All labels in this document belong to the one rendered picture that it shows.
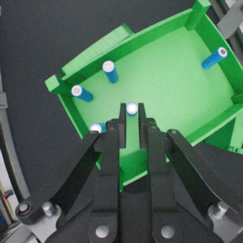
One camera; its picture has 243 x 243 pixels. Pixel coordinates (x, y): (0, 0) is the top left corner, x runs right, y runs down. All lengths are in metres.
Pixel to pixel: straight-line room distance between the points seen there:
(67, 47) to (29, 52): 0.25
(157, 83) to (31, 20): 0.94
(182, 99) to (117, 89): 0.12
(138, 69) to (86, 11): 0.70
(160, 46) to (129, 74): 0.09
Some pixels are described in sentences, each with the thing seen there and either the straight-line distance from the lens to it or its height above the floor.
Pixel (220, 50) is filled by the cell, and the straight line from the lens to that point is 0.28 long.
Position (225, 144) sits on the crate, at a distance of 0.61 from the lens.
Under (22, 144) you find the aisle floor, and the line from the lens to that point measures 0.91.
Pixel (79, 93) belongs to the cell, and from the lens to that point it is 0.22.
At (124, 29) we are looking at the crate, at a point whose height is 0.20.
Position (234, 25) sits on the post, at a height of 0.11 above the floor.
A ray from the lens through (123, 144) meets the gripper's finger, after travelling 0.16.
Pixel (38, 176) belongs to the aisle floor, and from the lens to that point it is 0.89.
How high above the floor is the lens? 0.67
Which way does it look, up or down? 86 degrees down
